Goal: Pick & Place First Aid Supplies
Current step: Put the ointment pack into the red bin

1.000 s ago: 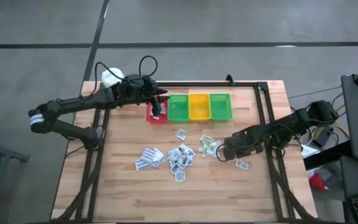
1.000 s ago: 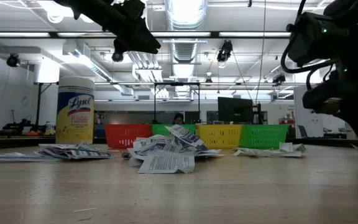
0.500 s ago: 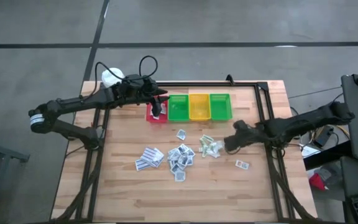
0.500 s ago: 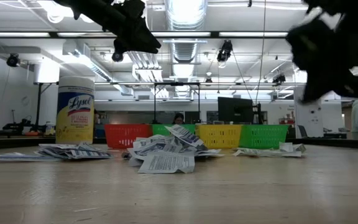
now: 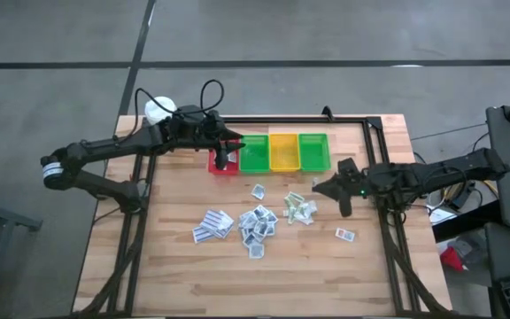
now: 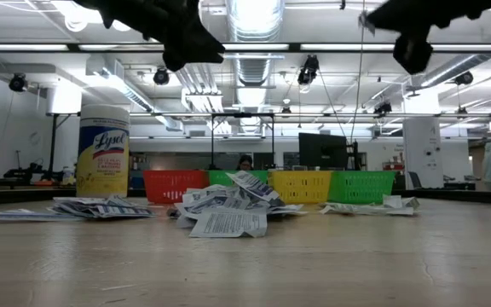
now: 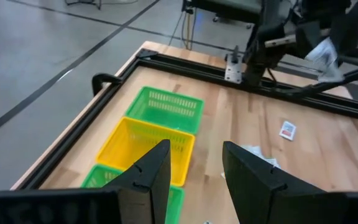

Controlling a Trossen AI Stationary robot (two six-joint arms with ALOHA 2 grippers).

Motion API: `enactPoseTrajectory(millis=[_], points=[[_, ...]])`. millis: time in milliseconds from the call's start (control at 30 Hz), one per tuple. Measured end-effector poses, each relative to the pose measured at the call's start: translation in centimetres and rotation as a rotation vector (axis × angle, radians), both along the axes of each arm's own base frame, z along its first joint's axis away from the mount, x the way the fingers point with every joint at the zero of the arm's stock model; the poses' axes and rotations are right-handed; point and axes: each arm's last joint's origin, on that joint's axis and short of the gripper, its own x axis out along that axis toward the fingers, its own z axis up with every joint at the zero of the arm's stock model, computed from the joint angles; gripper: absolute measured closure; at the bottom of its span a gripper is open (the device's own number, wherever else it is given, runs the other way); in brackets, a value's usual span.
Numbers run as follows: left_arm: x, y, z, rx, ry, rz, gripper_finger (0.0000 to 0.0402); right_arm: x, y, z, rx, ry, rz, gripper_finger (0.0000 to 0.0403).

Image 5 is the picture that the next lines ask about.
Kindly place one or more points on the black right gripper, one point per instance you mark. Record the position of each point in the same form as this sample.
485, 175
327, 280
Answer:
357, 186

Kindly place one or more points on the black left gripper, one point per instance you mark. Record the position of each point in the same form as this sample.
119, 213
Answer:
197, 130

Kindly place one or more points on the red white pad packet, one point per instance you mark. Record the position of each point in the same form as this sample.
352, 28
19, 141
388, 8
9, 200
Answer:
232, 156
315, 181
345, 235

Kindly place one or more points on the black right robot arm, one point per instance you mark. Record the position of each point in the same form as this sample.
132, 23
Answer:
450, 170

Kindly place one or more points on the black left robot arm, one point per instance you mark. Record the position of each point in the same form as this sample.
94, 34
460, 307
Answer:
104, 148

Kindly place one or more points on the green plastic basket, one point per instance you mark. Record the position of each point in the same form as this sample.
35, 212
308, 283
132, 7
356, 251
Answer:
314, 153
255, 155

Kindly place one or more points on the red plastic basket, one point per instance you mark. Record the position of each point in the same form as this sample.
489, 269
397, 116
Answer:
233, 170

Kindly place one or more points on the yellow plastic basket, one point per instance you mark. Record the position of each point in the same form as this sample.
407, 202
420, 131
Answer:
284, 153

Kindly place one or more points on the grey printed wipe packet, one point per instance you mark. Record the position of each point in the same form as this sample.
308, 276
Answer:
256, 251
258, 191

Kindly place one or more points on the yellow Lysol wipes canister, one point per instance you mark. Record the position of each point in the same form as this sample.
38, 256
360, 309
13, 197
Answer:
153, 116

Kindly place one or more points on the blue striped white packet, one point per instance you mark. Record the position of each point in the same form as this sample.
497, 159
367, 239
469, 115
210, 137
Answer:
214, 220
225, 227
202, 234

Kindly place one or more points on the white paper sheet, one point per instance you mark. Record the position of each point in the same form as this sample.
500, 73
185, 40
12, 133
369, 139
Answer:
441, 215

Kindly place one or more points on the black power adapter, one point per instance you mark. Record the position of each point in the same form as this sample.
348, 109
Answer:
461, 197

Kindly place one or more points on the red object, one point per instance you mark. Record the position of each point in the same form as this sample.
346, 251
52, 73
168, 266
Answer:
452, 260

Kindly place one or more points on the grey metal stand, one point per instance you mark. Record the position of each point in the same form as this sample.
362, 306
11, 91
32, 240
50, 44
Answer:
2, 217

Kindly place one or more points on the black arched bracket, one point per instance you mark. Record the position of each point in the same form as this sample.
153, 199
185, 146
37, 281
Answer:
327, 114

